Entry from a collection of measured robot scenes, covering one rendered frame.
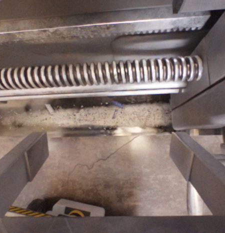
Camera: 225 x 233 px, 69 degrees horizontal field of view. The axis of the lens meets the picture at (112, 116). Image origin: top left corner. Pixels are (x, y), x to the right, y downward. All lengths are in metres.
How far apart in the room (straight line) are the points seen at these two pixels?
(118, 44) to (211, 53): 0.17
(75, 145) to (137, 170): 0.40
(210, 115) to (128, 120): 0.36
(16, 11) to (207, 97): 0.29
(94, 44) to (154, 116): 0.33
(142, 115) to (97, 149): 0.50
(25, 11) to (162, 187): 0.97
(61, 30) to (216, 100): 0.25
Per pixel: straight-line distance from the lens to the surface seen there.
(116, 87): 0.33
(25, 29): 0.31
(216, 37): 0.27
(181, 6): 0.24
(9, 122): 0.73
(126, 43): 0.35
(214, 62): 0.27
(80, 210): 0.96
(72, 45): 0.37
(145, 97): 0.60
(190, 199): 0.35
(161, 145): 1.00
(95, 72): 0.28
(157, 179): 1.03
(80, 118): 0.61
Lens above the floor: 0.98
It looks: 81 degrees down
